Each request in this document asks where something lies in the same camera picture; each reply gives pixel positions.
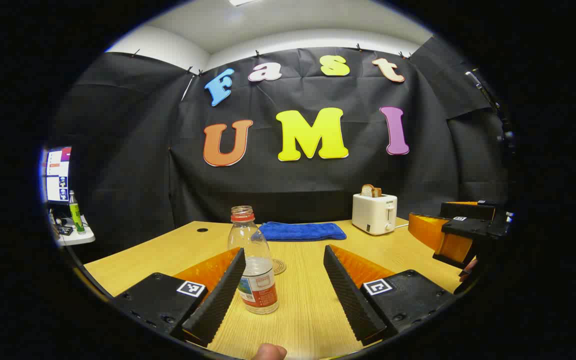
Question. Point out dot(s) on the round brown coaster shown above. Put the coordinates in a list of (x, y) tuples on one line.
[(280, 267)]

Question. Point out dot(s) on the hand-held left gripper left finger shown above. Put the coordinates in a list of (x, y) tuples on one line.
[(220, 295)]

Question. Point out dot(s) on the blue folded towel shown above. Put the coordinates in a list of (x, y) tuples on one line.
[(300, 231)]

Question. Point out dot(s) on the clear plastic water bottle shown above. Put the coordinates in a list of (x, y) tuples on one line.
[(258, 280)]

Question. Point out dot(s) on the white toaster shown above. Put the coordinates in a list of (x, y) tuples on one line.
[(373, 215)]

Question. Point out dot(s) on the black backdrop cloth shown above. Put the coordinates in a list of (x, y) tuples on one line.
[(318, 180)]

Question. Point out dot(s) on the black metal stand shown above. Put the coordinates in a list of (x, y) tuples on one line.
[(490, 100)]

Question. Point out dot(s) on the white side table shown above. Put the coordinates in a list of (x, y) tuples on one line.
[(75, 237)]

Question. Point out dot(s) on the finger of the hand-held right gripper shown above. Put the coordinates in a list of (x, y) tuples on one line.
[(425, 230), (468, 227)]

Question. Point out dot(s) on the ceiling light panel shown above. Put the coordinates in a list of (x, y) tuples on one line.
[(240, 1)]

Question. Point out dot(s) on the toast bread slice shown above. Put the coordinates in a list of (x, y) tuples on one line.
[(369, 190)]

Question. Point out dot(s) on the green bottle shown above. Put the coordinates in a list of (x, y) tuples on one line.
[(76, 215)]

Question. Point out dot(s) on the computer monitor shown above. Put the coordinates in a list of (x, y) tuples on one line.
[(58, 175)]

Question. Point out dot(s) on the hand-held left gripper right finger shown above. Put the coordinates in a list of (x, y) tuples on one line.
[(348, 295)]

